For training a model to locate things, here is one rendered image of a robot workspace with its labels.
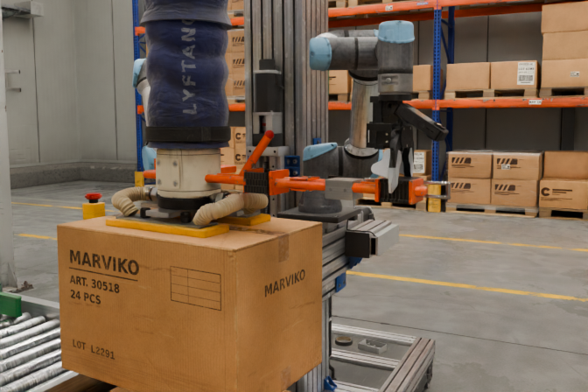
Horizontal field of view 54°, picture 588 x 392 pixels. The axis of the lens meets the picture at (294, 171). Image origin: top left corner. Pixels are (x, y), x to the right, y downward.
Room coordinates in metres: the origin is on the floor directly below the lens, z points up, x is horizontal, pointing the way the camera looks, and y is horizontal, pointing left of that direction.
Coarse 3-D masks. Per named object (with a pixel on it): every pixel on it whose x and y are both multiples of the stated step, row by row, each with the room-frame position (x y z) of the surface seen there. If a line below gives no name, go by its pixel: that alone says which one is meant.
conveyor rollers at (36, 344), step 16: (0, 320) 2.34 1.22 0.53; (16, 320) 2.31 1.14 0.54; (32, 320) 2.29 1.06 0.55; (0, 336) 2.15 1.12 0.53; (16, 336) 2.12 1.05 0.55; (32, 336) 2.17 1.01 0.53; (48, 336) 2.13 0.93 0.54; (0, 352) 1.97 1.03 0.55; (16, 352) 2.01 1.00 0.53; (32, 352) 1.97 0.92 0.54; (48, 352) 2.02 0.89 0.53; (0, 368) 1.86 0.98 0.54; (16, 368) 1.83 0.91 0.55; (32, 368) 1.86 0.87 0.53; (48, 368) 1.83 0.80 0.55; (64, 368) 1.86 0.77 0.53; (0, 384) 1.76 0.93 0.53; (16, 384) 1.72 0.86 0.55; (32, 384) 1.75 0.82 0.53
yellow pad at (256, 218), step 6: (228, 216) 1.56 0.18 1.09; (234, 216) 1.56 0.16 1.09; (240, 216) 1.55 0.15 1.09; (246, 216) 1.54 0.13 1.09; (252, 216) 1.56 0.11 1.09; (258, 216) 1.56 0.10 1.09; (264, 216) 1.57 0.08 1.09; (222, 222) 1.56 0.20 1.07; (228, 222) 1.55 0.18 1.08; (234, 222) 1.54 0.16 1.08; (240, 222) 1.53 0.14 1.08; (246, 222) 1.52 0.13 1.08; (252, 222) 1.52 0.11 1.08; (258, 222) 1.55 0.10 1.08
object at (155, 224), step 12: (120, 216) 1.53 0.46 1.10; (132, 216) 1.53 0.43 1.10; (144, 216) 1.50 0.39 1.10; (180, 216) 1.44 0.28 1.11; (132, 228) 1.47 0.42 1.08; (144, 228) 1.45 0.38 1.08; (156, 228) 1.43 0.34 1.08; (168, 228) 1.41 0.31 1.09; (180, 228) 1.39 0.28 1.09; (192, 228) 1.38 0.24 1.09; (204, 228) 1.38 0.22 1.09; (216, 228) 1.39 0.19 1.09; (228, 228) 1.43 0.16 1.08
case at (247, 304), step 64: (64, 256) 1.53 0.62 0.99; (128, 256) 1.40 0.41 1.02; (192, 256) 1.30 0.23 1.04; (256, 256) 1.30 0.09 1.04; (320, 256) 1.57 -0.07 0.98; (64, 320) 1.53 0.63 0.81; (128, 320) 1.41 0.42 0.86; (192, 320) 1.30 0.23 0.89; (256, 320) 1.30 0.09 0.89; (320, 320) 1.57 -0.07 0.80; (128, 384) 1.41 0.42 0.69; (192, 384) 1.30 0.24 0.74; (256, 384) 1.30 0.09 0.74
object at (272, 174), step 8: (256, 168) 1.46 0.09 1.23; (248, 176) 1.40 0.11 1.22; (256, 176) 1.39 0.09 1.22; (264, 176) 1.38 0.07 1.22; (272, 176) 1.38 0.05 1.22; (280, 176) 1.41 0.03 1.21; (288, 176) 1.45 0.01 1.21; (248, 184) 1.41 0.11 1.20; (256, 184) 1.40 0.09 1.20; (264, 184) 1.39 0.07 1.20; (272, 184) 1.38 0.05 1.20; (248, 192) 1.43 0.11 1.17; (256, 192) 1.39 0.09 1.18; (264, 192) 1.38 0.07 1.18; (272, 192) 1.38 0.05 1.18; (280, 192) 1.41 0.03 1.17
